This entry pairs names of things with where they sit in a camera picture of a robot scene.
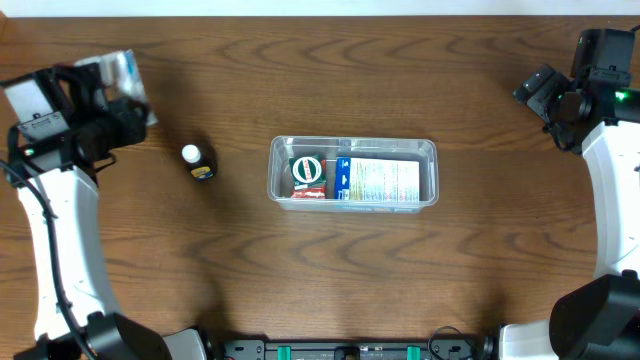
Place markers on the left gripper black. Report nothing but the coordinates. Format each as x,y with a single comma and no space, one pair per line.
80,81

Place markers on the small dark bottle white cap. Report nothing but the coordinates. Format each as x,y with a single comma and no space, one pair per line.
201,163

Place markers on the red medicine sachet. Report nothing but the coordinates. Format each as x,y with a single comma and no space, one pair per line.
318,192

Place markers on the clear plastic container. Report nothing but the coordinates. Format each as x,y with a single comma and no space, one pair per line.
283,148

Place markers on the green box round logo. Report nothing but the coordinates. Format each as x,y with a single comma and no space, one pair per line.
308,171

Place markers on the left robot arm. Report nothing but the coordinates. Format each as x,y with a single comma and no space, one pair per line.
78,315

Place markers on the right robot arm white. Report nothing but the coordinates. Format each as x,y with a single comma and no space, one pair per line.
592,112

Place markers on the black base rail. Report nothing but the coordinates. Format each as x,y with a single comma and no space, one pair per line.
447,347

